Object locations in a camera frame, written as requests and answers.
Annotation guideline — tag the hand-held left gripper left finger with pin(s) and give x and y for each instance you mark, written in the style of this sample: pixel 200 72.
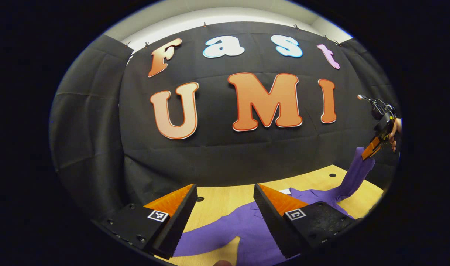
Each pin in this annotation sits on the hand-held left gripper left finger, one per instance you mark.
pixel 178 221

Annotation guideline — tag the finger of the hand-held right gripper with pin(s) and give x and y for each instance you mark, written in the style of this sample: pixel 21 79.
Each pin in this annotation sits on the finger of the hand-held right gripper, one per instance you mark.
pixel 371 147

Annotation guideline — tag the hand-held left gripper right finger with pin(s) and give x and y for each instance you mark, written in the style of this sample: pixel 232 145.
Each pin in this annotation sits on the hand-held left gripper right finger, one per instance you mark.
pixel 271 221

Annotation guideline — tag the purple knit cardigan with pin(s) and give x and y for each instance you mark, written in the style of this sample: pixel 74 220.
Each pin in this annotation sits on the purple knit cardigan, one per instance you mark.
pixel 247 225

